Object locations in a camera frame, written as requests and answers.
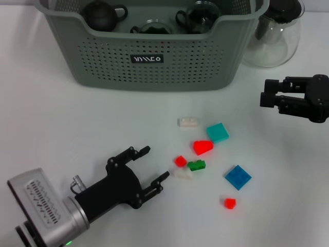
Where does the small red square brick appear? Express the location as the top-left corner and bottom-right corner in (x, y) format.
(174, 155), (188, 168)

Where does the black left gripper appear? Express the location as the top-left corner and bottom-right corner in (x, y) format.
(74, 146), (170, 223)

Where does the glass carafe black lid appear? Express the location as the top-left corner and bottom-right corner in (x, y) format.
(241, 0), (306, 68)

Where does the green two-stud brick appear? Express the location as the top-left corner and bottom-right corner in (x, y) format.
(187, 159), (207, 172)

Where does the grey perforated storage bin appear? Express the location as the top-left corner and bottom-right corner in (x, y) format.
(34, 0), (270, 93)

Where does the blue square plate brick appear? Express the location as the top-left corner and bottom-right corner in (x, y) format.
(225, 164), (252, 191)

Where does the glass teacup black base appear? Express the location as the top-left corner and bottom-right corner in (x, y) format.
(130, 19), (172, 34)
(175, 1), (222, 34)

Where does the teal square plate brick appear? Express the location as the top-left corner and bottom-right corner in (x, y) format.
(206, 122), (230, 144)

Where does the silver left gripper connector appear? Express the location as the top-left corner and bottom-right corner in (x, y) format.
(69, 174), (86, 193)

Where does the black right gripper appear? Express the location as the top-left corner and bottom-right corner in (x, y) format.
(259, 74), (329, 124)

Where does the white two-stud brick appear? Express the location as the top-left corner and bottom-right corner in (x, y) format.
(177, 117), (200, 129)

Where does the dark brown clay teapot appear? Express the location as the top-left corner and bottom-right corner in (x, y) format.
(81, 0), (129, 31)

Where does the small orange-red notched brick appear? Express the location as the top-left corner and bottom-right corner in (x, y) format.
(224, 197), (237, 210)

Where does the white plate brick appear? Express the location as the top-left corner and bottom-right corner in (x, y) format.
(171, 167), (193, 181)

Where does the large orange-red sloped brick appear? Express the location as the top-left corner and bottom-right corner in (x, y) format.
(193, 140), (214, 156)

